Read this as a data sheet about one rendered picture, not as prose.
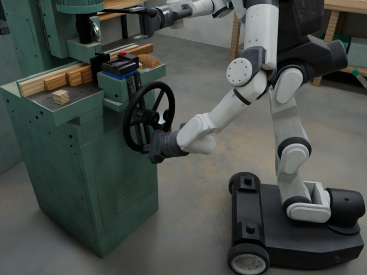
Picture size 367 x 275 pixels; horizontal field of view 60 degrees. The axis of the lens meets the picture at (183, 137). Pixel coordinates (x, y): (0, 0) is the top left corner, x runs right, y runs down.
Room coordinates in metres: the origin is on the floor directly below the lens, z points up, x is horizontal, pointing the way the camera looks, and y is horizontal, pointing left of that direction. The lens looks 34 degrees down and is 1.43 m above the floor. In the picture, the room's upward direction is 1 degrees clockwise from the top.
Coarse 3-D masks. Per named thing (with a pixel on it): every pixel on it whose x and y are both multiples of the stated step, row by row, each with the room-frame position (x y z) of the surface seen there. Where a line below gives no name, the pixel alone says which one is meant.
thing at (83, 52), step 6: (72, 42) 1.27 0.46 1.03; (78, 42) 1.27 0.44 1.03; (96, 42) 1.28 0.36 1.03; (72, 48) 1.27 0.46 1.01; (78, 48) 1.25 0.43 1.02; (84, 48) 1.22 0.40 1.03; (90, 48) 1.22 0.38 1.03; (96, 48) 1.24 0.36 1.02; (72, 54) 1.28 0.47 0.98; (78, 54) 1.25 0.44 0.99; (84, 54) 1.23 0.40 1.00; (90, 54) 1.22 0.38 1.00; (84, 60) 1.23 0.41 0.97
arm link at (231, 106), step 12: (264, 72) 0.85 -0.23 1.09; (252, 84) 0.79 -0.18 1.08; (264, 84) 0.83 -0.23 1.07; (228, 96) 0.81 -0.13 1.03; (240, 96) 0.79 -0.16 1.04; (252, 96) 0.79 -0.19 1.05; (216, 108) 0.82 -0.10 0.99; (228, 108) 0.79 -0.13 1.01; (240, 108) 0.79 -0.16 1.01; (216, 120) 0.80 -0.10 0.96; (228, 120) 0.79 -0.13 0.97
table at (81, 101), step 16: (96, 80) 1.20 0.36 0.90; (32, 96) 1.05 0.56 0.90; (48, 96) 1.05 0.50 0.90; (80, 96) 1.05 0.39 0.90; (96, 96) 1.08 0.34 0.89; (144, 96) 1.16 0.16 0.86; (32, 112) 1.02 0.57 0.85; (48, 112) 0.95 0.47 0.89; (64, 112) 0.97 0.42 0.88; (80, 112) 1.02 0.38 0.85
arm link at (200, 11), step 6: (204, 0) 1.58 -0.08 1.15; (210, 0) 1.59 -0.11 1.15; (216, 0) 1.59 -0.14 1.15; (198, 6) 1.53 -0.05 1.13; (204, 6) 1.55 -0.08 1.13; (210, 6) 1.57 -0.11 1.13; (216, 6) 1.58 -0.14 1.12; (222, 6) 1.57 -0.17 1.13; (198, 12) 1.52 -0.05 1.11; (204, 12) 1.55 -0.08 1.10; (210, 12) 1.58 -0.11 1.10; (216, 12) 1.58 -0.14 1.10
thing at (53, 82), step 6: (138, 48) 1.50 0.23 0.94; (144, 48) 1.52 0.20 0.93; (150, 48) 1.56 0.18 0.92; (132, 54) 1.45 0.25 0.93; (138, 54) 1.49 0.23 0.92; (84, 66) 1.25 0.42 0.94; (66, 72) 1.18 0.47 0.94; (48, 78) 1.12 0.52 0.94; (54, 78) 1.12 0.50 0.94; (60, 78) 1.14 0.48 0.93; (48, 84) 1.10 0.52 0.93; (54, 84) 1.12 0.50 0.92; (60, 84) 1.14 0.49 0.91; (66, 84) 1.16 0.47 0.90; (48, 90) 1.10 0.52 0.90
